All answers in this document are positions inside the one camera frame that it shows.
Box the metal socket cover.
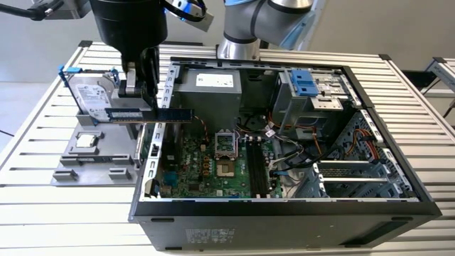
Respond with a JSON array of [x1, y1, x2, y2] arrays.
[[214, 130, 238, 158]]

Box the black cable bundle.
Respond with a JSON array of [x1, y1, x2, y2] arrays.
[[269, 141, 345, 173]]

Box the black case fan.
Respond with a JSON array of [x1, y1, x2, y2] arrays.
[[167, 122, 185, 150]]

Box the blue plastic drive latch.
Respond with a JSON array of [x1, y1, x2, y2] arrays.
[[290, 69, 318, 97]]

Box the grey power supply unit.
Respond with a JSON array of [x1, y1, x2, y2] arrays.
[[173, 68, 243, 134]]

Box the grey parts rack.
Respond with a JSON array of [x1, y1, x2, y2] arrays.
[[50, 89, 149, 187]]

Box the CPU socket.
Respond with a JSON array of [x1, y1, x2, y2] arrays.
[[215, 157, 238, 179]]

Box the black camera cable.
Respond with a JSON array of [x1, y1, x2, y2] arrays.
[[0, 3, 54, 21]]

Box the orange red power wires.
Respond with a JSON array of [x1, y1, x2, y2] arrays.
[[345, 128, 381, 164]]

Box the green motherboard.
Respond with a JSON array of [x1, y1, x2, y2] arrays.
[[158, 111, 286, 199]]

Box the metal slat side table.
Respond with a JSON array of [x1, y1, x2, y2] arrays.
[[421, 56, 455, 118]]

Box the hard disk in blue carrier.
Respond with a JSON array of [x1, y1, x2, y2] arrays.
[[56, 65, 125, 126]]

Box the black PC case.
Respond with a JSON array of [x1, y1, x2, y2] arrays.
[[127, 55, 443, 253]]

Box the metal drive cage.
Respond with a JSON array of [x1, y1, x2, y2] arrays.
[[273, 68, 361, 140]]

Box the blue RAM stick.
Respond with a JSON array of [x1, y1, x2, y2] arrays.
[[78, 156, 115, 163], [104, 107, 197, 124]]

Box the black RAM slot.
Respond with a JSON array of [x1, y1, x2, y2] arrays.
[[247, 140, 257, 195], [262, 140, 271, 195], [257, 140, 266, 195], [251, 140, 261, 195]]

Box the metal disk bay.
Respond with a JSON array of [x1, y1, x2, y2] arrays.
[[313, 159, 415, 199]]

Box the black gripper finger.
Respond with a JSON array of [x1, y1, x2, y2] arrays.
[[118, 60, 145, 99], [139, 47, 161, 124]]

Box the silver CPU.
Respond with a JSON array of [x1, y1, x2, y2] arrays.
[[76, 134, 98, 149]]

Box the twisted red black fan wire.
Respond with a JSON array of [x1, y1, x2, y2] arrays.
[[194, 117, 211, 142]]

